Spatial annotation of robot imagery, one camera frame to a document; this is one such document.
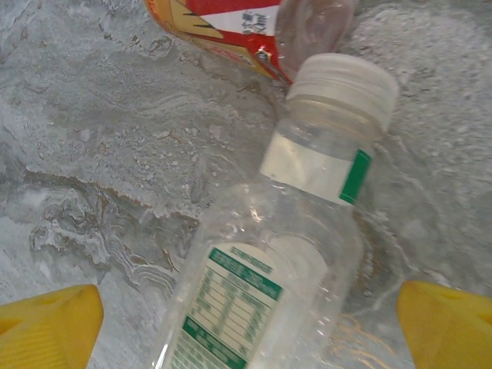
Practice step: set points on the red orange label bottle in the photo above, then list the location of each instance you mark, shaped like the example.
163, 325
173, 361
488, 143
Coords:
215, 23

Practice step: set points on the green white label bottle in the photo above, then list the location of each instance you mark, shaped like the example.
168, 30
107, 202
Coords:
307, 230

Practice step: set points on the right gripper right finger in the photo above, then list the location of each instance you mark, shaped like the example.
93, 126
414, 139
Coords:
449, 330

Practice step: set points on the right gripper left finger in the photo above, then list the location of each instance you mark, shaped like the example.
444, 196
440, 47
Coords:
46, 330

